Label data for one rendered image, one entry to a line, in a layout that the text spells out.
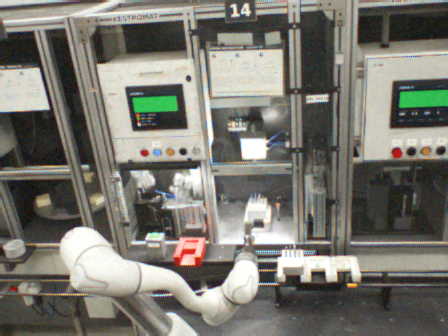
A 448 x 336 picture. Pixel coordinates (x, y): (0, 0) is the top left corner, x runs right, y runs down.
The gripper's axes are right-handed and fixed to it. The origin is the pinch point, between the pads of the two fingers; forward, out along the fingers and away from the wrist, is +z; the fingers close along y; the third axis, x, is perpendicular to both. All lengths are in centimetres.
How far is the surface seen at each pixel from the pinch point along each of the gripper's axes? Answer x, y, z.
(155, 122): 40, 45, 18
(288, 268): -15.7, -20.7, 1.1
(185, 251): 33.3, -19.1, 11.8
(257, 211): -0.6, -10.2, 33.1
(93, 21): 60, 88, 21
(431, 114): -75, 43, 18
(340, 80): -39, 58, 21
